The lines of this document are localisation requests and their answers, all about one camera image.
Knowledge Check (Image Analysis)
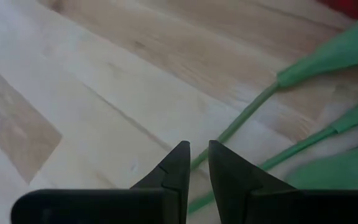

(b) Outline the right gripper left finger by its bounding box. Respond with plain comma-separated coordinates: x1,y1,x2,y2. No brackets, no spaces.
10,140,191,224

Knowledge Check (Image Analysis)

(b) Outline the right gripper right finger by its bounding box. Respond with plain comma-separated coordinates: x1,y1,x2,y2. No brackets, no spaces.
208,139,358,224

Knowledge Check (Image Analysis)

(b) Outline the dark red artificial tulip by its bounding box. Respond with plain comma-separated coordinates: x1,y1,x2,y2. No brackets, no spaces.
186,93,358,216

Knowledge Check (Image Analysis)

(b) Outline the black artificial tulip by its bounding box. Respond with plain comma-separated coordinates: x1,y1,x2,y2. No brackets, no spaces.
283,141,358,190

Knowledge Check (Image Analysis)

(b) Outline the yellow red-tipped artificial tulip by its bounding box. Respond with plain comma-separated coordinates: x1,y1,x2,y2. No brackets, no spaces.
190,4,358,171

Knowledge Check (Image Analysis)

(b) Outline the red ribbed glass vase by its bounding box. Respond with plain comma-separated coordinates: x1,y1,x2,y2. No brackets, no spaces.
317,0,358,20

